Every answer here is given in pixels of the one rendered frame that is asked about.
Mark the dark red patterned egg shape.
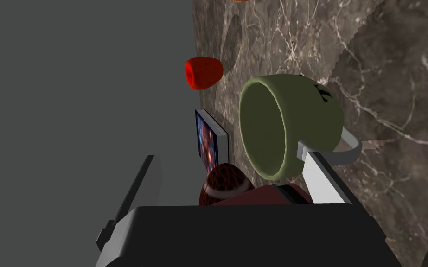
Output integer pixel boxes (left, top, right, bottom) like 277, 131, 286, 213
198, 163, 256, 207

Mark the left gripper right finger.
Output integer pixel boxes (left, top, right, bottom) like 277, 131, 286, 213
301, 151, 365, 204

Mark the green mug with grey handle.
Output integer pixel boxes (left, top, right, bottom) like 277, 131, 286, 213
238, 73, 363, 182

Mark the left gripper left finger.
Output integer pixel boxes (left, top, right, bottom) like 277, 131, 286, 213
96, 154, 163, 251

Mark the red apple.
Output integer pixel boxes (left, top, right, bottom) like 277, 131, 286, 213
184, 57, 224, 91

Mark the book with blue red cover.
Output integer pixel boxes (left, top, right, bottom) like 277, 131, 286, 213
194, 108, 230, 175

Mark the dark red flat block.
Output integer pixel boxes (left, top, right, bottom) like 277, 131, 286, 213
211, 183, 314, 206

